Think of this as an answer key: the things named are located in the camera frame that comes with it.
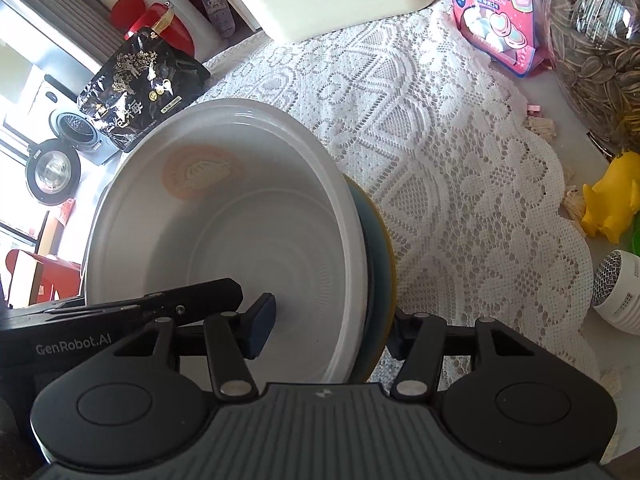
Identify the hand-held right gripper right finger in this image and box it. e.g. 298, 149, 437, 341
390, 310, 539, 402

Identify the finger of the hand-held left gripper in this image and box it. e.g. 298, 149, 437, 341
42, 300, 176, 322
70, 278, 244, 322

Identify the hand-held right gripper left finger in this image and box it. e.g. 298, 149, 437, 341
116, 291, 278, 399

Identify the large white bowl yellow rim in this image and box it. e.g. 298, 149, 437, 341
350, 175, 399, 383

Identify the blue bowl white inside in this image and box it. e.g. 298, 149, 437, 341
345, 180, 387, 368

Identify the red stool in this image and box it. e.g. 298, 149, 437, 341
5, 249, 83, 311

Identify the washing machine black round door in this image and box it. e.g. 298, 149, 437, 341
24, 137, 85, 207

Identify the grey washing machine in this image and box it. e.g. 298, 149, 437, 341
30, 72, 118, 166

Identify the white lace tablecloth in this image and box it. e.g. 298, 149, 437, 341
200, 0, 606, 396

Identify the small white round fan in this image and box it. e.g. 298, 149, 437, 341
591, 250, 640, 336

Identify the black snack bag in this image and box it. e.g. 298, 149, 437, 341
76, 25, 212, 154

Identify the yellow toy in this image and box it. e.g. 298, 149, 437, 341
581, 152, 640, 243

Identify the red container gold band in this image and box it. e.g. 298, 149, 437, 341
111, 0, 195, 58

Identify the white standing air conditioner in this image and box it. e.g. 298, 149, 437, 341
135, 0, 251, 61

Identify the purple patterned board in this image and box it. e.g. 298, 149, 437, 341
192, 0, 237, 40

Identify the grey ribbed panel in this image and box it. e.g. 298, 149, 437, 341
7, 0, 123, 46

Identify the cream tissue box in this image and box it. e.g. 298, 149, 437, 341
240, 0, 441, 43

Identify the pink marshmallow bag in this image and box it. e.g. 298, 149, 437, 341
446, 0, 547, 77

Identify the clear jar of sunflower seeds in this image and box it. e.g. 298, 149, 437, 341
540, 0, 640, 161

